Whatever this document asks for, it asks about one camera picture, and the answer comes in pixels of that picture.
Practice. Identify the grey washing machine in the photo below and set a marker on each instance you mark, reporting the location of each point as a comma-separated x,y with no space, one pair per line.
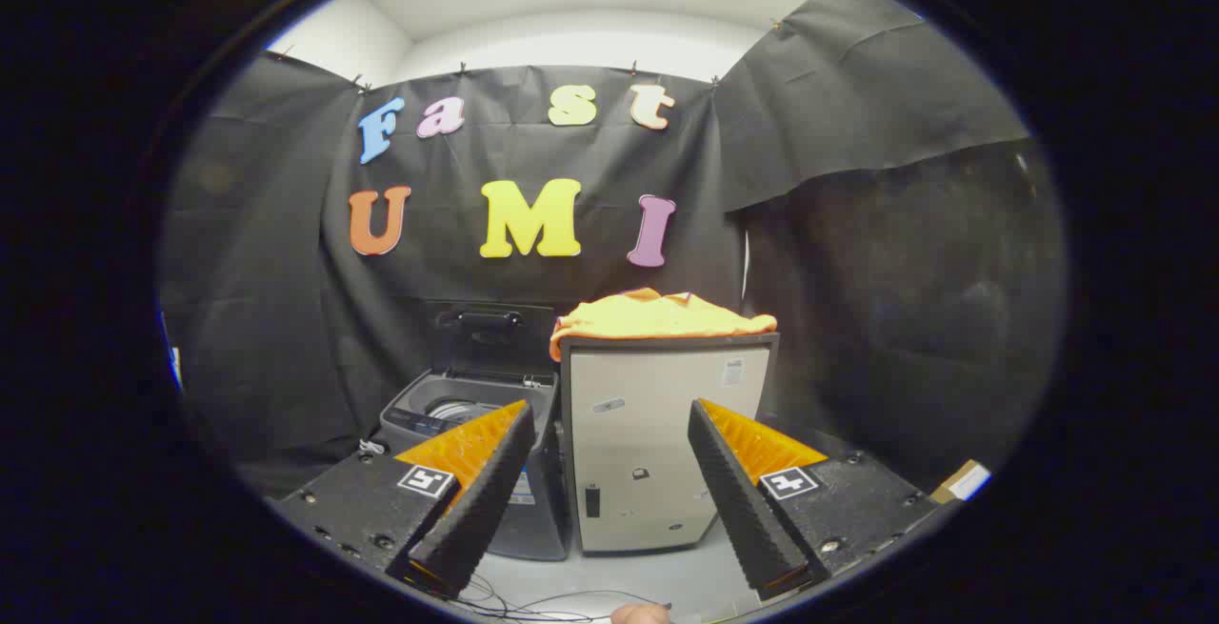
419,407

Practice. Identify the white and blue object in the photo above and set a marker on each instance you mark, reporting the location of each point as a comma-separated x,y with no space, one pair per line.
173,357

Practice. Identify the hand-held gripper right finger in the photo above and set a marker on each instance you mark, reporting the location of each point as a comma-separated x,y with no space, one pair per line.
738,510

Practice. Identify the white cabinet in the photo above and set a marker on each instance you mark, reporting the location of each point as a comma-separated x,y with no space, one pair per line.
638,433

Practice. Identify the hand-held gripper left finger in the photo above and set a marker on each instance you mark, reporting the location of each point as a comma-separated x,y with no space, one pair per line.
486,500

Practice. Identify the orange polo shirt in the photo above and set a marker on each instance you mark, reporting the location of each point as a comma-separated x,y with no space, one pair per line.
657,317

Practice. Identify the cardboard box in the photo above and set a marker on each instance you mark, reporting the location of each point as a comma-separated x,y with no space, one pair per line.
964,481

